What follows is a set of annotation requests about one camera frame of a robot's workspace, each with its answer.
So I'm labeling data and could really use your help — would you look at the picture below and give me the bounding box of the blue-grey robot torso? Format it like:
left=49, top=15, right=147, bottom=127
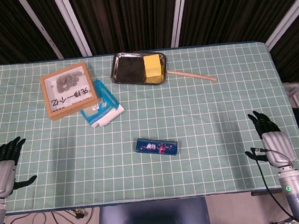
left=94, top=195, right=211, bottom=224

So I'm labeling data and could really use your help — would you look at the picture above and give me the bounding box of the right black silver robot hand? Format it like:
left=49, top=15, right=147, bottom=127
left=240, top=107, right=298, bottom=172

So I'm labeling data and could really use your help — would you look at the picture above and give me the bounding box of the black curtain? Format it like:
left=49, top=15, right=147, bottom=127
left=0, top=0, right=299, bottom=111

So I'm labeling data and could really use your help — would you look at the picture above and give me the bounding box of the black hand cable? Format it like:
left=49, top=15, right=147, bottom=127
left=250, top=144, right=292, bottom=224

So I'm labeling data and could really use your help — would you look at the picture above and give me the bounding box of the wooden framed glass-top box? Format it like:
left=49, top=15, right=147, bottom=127
left=38, top=61, right=101, bottom=122

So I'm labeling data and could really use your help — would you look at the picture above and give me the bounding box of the blue folding glasses case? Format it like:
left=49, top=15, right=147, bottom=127
left=134, top=134, right=180, bottom=160

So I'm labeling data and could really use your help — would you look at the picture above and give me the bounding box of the yellow sponge block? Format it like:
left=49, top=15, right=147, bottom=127
left=142, top=54, right=162, bottom=79

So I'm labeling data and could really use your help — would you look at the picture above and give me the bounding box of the green white checked tablecloth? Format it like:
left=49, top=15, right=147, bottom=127
left=0, top=36, right=299, bottom=215

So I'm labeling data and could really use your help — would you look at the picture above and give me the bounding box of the blue white paper packet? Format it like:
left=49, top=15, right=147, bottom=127
left=77, top=76, right=127, bottom=130

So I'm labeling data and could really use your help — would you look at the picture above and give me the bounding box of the black metal tray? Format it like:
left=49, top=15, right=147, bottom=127
left=108, top=47, right=170, bottom=90

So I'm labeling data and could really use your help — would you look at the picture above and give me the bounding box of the light wooden stick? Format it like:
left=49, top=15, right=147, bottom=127
left=167, top=65, right=218, bottom=86

